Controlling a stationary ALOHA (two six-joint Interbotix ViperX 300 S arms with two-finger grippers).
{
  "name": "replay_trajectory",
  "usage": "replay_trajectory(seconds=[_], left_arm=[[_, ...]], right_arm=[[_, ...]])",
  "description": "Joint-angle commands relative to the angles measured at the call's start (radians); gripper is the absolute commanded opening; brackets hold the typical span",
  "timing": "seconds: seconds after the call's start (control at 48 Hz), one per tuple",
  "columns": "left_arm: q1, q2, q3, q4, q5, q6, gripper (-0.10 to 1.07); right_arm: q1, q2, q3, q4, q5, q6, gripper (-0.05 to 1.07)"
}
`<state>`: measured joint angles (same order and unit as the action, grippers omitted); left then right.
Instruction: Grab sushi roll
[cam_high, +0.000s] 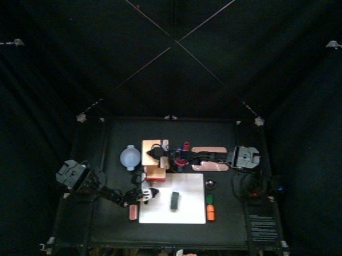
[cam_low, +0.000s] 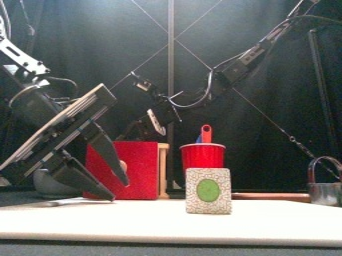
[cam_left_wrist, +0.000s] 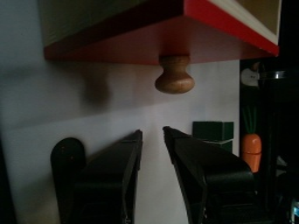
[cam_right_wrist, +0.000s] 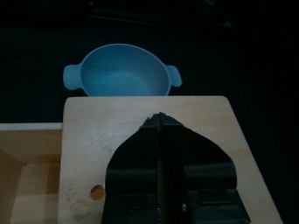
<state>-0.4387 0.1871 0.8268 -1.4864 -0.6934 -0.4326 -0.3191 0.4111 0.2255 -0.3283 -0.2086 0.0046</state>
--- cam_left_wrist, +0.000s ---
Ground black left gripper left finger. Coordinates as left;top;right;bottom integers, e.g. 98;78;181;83
70;129;144;224

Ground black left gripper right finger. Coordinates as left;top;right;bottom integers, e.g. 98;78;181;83
162;125;260;224

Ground square toy sushi roll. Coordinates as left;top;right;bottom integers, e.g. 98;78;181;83
190;121;236;153

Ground flat black oval piece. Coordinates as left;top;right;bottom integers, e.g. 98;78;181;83
49;136;88;224

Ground orange toy carrot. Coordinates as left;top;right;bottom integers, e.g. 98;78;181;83
238;107;262;173

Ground white flat board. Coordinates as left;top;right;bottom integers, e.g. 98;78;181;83
0;0;241;224

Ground small white toy piece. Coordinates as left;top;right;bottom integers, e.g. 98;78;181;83
238;61;261;88

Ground red-fronted wooden drawer with knob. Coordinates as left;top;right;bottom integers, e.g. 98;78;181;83
38;0;282;95

